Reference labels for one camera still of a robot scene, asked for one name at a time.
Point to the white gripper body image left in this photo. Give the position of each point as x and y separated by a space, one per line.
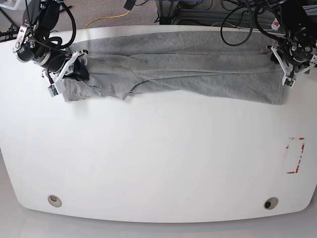
61 67

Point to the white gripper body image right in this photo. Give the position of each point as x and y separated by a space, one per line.
295 61

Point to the grey Hugging Face T-shirt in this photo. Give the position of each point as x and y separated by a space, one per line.
194 61

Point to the white power strip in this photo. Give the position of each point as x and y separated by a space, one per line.
275 26

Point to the black tripod stand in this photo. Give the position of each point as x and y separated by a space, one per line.
10 20

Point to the red tape rectangle marking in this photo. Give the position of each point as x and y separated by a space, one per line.
293 154

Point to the wrist camera board image right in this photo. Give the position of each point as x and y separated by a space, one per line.
286 81

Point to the wrist camera board image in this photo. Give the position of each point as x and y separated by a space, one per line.
286 81
52 90

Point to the wrist camera board image left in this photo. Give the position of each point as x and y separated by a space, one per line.
52 90

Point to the grey aluminium frame base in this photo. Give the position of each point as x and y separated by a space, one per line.
173 12

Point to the left table cable grommet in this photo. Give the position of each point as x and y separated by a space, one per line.
54 201

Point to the table cable grommet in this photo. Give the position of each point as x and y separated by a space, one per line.
271 203
54 201

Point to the right table cable grommet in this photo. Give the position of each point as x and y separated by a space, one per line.
271 203

